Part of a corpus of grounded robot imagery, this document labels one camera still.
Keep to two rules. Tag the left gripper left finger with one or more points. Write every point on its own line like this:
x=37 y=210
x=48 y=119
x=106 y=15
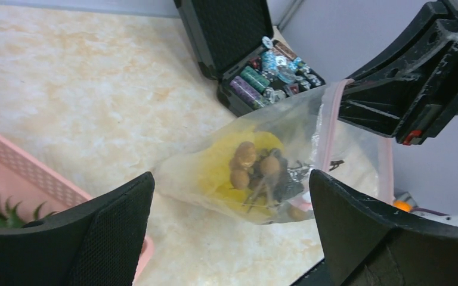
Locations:
x=98 y=242

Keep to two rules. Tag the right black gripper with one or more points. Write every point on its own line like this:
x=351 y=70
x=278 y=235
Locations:
x=410 y=90

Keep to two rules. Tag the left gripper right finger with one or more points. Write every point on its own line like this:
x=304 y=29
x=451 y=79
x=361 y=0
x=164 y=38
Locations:
x=368 y=242

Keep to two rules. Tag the tan longan fruit cluster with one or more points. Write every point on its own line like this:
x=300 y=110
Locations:
x=260 y=172

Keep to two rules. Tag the clear zip top bag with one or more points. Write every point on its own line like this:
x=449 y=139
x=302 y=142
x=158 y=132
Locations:
x=314 y=138

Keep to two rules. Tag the yellow napa cabbage toy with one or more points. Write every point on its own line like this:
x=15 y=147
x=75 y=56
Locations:
x=213 y=178

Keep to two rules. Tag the pink plastic food basket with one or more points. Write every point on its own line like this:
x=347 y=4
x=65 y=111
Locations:
x=26 y=179

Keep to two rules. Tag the light blue poker chip stack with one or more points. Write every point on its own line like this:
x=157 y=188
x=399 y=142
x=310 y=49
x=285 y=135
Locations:
x=272 y=61

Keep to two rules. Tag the purple poker chip stack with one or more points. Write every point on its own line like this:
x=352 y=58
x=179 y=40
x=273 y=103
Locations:
x=248 y=94

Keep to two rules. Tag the green poker chip stack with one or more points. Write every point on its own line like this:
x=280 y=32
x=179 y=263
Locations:
x=256 y=80

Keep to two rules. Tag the black poker chip case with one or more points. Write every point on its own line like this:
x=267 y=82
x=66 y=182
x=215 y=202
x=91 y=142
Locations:
x=227 y=36

